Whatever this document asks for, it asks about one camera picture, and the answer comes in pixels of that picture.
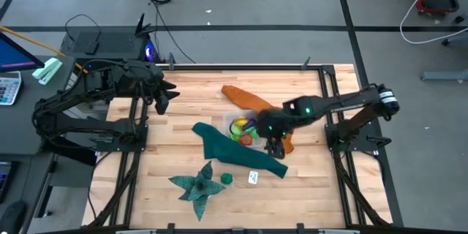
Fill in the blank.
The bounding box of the dark grey desk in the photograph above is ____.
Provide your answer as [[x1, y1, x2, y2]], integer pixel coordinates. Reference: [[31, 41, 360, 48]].
[[0, 55, 78, 156]]

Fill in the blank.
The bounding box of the black keyboard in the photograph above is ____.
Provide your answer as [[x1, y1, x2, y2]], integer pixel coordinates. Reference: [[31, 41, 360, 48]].
[[0, 160, 16, 204]]

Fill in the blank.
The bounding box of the dark green artificial plant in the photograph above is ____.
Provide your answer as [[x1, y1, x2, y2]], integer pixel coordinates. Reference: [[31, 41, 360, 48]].
[[167, 160, 227, 222]]

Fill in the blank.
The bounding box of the mint green stapler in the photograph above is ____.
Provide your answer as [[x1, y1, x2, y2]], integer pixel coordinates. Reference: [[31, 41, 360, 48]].
[[31, 57, 64, 86]]

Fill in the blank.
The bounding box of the black computer mouse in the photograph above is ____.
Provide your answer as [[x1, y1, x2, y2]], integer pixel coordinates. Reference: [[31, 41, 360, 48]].
[[0, 200, 27, 234]]

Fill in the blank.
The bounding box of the clear plastic tupperware container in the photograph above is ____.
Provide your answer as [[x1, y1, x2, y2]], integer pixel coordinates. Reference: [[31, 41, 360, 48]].
[[222, 109, 268, 149]]

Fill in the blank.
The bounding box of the white floor cable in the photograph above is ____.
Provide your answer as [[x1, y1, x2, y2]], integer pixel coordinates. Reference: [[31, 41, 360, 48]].
[[399, 0, 468, 45]]

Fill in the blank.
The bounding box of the blue screen desk monitor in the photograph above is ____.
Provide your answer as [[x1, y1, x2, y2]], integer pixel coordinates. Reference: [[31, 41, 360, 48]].
[[0, 31, 45, 74]]

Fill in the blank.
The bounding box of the small black box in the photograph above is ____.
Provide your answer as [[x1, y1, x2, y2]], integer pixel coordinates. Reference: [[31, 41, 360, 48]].
[[84, 39, 100, 56]]

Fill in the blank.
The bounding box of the lime green toy fruit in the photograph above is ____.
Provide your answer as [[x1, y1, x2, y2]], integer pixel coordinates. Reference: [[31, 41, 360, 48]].
[[229, 124, 244, 142]]

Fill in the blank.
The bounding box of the black computer tower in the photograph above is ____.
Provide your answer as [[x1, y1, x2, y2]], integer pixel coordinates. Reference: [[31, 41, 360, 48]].
[[59, 12, 158, 64]]

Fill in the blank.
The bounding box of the white calculator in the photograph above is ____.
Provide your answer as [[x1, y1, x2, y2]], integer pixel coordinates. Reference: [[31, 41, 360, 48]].
[[0, 71, 23, 106]]

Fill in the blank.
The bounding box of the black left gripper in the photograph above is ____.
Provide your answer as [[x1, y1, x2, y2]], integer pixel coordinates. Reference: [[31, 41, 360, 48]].
[[145, 66, 181, 100]]

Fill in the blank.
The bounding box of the grey metal floor bar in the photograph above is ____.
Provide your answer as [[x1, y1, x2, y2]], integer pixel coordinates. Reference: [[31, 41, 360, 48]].
[[420, 69, 468, 82]]

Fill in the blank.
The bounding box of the dark green cloth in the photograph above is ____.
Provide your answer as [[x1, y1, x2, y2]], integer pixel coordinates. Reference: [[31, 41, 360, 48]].
[[192, 122, 289, 179]]

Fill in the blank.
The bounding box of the orange cloth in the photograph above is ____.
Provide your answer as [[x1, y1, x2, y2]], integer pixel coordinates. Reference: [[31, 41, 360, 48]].
[[221, 85, 295, 154]]

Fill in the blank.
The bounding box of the yellow cable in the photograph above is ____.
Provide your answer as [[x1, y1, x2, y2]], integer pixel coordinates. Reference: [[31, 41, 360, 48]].
[[0, 25, 90, 74]]

